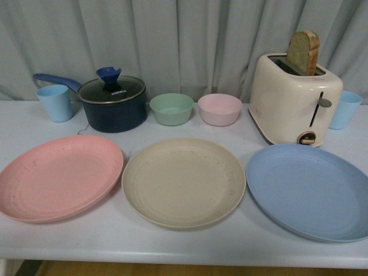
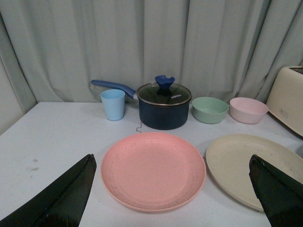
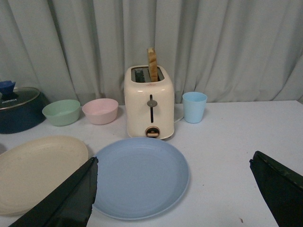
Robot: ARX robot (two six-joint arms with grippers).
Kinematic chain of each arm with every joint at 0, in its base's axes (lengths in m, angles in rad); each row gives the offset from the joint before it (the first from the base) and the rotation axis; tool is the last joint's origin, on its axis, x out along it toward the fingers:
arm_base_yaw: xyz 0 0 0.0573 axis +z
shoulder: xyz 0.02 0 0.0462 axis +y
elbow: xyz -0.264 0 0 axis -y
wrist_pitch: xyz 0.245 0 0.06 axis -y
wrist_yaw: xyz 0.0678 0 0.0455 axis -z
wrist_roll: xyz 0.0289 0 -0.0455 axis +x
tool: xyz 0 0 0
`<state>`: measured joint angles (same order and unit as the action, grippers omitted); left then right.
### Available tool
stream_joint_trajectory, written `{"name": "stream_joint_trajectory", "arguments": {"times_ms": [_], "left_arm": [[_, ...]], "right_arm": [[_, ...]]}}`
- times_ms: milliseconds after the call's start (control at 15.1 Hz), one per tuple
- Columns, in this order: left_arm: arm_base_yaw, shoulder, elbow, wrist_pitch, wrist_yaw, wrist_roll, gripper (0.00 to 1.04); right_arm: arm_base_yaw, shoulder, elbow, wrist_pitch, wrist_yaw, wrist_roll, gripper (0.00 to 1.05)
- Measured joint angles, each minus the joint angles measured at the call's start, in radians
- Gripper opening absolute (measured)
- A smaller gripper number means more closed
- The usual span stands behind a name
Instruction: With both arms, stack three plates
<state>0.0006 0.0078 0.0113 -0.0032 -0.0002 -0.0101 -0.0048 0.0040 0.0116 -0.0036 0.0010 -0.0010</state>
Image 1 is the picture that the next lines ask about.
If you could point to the pink plate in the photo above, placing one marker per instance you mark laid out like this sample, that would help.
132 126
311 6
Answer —
60 178

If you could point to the blue plate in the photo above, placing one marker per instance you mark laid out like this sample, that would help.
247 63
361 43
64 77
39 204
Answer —
310 192

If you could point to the green bowl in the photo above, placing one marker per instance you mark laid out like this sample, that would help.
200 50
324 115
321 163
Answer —
171 109

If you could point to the pink bowl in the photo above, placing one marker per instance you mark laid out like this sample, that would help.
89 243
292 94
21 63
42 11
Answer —
219 109

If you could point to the beige plate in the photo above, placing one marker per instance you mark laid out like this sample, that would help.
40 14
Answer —
184 183

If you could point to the dark blue saucepan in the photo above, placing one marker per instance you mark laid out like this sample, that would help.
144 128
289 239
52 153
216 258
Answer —
109 117

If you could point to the glass pot lid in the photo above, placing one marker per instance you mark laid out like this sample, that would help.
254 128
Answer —
111 87

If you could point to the grey curtain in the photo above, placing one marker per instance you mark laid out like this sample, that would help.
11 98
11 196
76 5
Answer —
189 47

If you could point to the cream toaster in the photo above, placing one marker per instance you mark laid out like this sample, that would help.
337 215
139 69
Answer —
288 107

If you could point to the light blue cup left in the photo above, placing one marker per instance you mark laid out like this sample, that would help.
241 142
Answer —
56 102

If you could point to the light blue cup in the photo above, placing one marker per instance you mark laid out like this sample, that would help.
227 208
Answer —
56 102
347 107

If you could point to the bread slice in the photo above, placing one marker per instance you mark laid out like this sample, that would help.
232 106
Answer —
303 51

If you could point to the light blue cup right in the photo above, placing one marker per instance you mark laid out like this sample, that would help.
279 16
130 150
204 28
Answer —
347 107

